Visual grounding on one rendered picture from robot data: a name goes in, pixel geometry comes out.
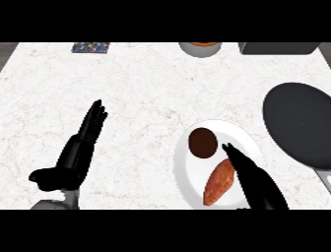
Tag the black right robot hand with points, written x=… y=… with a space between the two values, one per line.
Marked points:
x=256 y=180

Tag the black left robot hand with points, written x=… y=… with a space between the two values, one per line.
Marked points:
x=78 y=154

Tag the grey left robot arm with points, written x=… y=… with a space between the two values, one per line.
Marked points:
x=56 y=202

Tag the orange sweet potato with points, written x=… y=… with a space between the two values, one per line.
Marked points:
x=219 y=182

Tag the white oval plate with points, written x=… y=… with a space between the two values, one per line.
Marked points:
x=207 y=164

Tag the black frying pan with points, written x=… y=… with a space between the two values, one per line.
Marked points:
x=309 y=128

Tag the dark brown round patty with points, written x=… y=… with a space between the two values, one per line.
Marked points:
x=202 y=143

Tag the colourful patterned blue box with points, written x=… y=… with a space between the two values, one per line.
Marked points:
x=90 y=47

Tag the grey pot with orange contents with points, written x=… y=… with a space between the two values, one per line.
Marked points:
x=199 y=49

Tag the dark grey appliance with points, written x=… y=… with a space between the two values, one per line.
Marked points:
x=278 y=48

